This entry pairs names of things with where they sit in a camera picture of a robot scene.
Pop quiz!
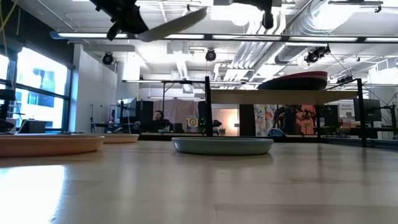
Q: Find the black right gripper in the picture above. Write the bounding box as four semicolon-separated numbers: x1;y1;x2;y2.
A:
231;0;282;30

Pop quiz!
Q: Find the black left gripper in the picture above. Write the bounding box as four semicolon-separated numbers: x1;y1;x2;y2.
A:
90;0;149;41

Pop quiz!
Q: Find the pale pink plate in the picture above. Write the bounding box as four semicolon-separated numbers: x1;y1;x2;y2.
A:
136;6;208;43

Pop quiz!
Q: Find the dark blue plate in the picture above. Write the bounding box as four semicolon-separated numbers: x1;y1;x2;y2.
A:
257;76;328;91

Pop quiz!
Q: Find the light blue plate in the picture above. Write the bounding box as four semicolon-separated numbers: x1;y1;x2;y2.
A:
171;136;275;156

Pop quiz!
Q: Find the wooden shelf with black legs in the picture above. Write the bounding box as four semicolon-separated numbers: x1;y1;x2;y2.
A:
204;76;368;148

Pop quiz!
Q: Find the long ceiling light strip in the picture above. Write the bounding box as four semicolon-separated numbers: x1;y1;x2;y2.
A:
49;30;398;44

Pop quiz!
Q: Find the computer monitor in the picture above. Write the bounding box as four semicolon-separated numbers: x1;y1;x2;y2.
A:
116;96;138;125

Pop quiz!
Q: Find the person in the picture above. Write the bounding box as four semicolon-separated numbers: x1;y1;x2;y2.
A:
150;110;172;132

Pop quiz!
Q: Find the flowered curtain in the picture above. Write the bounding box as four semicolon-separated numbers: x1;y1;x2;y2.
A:
253;104;277;137

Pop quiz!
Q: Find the black cabinet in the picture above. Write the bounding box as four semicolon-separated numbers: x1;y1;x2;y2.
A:
238;104;256;137

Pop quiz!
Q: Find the blue rounded object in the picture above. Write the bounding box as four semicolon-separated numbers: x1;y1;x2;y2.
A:
267;127;285;138

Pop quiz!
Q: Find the small orange plate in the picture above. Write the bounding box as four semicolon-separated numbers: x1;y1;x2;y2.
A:
91;133;140;144

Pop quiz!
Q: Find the large window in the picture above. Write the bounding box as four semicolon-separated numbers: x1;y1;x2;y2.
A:
0;46;74;132

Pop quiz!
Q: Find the white printed sign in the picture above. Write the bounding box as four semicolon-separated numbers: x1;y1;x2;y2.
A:
338;100;355;119

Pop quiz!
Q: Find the dark monitor on stand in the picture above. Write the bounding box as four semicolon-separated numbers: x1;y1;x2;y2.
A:
353;98;382;123

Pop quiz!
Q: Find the dark box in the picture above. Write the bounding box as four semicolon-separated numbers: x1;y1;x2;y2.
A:
17;119;47;134

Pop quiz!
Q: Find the silver ventilation duct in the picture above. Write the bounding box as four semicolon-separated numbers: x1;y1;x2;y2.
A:
275;0;386;63

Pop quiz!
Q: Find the black metal gantry frame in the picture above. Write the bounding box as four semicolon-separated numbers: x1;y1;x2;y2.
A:
121;79;206;108

